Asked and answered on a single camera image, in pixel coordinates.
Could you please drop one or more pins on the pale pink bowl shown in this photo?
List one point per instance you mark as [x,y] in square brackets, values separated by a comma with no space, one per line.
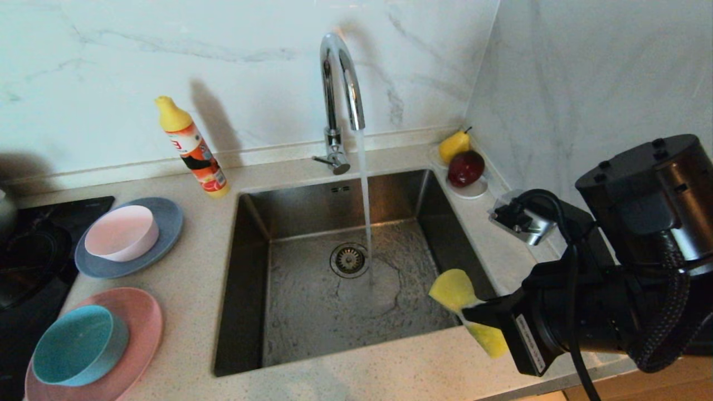
[120,231]

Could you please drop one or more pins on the black induction cooktop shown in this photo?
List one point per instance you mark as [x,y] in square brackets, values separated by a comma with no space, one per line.
[83,209]

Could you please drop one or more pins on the orange dish soap bottle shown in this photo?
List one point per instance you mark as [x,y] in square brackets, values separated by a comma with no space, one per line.
[195,150]

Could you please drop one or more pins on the blue grey plate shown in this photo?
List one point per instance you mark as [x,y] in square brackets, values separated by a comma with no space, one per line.
[166,223]

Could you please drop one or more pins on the chrome gooseneck faucet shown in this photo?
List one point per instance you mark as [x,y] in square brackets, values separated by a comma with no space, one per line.
[333,83]

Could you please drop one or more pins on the pink plate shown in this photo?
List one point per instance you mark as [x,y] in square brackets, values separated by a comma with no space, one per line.
[142,323]

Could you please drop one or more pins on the yellow green sponge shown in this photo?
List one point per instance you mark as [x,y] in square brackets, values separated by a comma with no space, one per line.
[454,289]

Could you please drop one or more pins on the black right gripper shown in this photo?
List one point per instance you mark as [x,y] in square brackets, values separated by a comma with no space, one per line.
[590,317]

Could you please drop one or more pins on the dark red apple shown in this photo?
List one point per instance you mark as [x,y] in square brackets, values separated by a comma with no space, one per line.
[466,168]

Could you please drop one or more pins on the stainless steel sink basin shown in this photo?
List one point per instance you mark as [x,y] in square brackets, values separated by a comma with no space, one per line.
[301,328]

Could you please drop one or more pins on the round metal drain strainer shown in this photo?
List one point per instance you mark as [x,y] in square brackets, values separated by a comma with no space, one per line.
[348,260]

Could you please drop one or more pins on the teal bowl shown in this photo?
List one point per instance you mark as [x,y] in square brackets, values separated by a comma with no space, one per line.
[72,345]

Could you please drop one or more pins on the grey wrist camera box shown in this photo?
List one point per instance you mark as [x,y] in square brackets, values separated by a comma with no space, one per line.
[526,223]

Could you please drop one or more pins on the yellow pear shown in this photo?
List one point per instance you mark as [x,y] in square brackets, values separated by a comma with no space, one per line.
[452,146]

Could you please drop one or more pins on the small white dish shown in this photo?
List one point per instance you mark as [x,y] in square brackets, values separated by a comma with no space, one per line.
[472,192]

